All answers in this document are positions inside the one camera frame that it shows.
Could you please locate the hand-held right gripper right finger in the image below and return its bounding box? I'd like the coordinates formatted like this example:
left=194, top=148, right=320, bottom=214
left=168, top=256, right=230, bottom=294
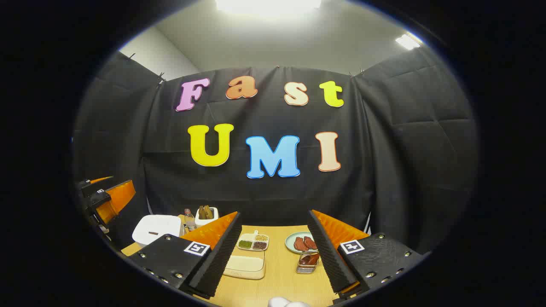
left=307, top=209, right=427, bottom=299

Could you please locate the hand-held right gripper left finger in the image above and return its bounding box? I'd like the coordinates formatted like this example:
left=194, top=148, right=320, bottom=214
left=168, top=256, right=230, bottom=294
left=128, top=211, right=243, bottom=298

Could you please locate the white divided grain dish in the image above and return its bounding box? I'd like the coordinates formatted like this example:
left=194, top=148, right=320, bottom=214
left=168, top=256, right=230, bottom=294
left=237, top=230, right=270, bottom=251

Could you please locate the white rice cooker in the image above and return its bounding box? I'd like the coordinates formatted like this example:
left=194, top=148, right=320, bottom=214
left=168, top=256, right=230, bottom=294
left=132, top=214, right=184, bottom=247

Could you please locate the cream rectangular box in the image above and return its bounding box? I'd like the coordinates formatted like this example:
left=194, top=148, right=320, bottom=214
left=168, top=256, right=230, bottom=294
left=223, top=249, right=266, bottom=280

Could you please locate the white toaster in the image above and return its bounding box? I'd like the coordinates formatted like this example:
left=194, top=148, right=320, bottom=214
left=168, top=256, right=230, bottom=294
left=195, top=206, right=219, bottom=226

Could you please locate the pale green plate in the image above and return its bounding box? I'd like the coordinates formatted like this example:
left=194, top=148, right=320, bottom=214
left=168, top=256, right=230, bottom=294
left=285, top=232, right=318, bottom=255

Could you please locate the large ceiling light panel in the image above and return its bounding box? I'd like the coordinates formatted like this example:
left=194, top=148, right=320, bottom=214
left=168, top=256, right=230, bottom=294
left=215, top=0, right=322, bottom=13

